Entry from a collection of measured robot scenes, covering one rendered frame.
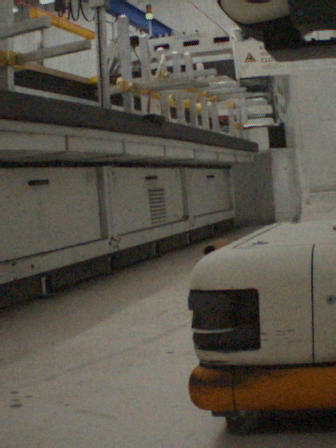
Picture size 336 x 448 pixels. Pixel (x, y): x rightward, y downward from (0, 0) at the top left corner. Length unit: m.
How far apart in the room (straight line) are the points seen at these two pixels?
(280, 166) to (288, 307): 4.63
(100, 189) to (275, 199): 2.68
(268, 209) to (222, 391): 4.75
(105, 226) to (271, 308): 2.20
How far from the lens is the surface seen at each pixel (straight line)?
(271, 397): 0.88
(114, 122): 2.54
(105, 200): 3.00
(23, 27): 1.66
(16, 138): 1.96
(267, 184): 5.60
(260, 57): 5.54
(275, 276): 0.85
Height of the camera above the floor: 0.37
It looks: 3 degrees down
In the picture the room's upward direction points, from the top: 5 degrees counter-clockwise
